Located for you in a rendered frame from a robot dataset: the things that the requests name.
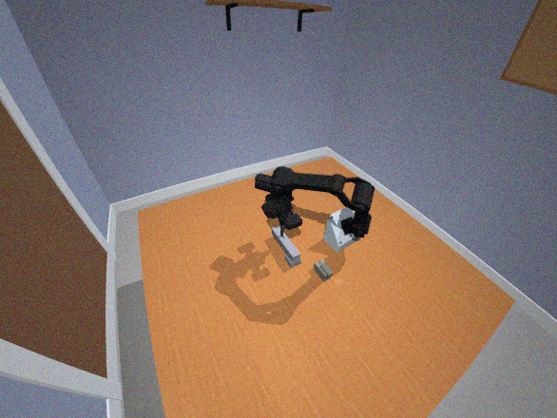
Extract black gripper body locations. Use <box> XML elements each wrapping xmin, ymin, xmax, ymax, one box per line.
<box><xmin>265</xmin><ymin>193</ymin><xmax>302</xmax><ymax>230</ymax></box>

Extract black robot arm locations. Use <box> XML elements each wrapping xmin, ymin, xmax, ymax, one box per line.
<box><xmin>255</xmin><ymin>166</ymin><xmax>375</xmax><ymax>238</ymax></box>

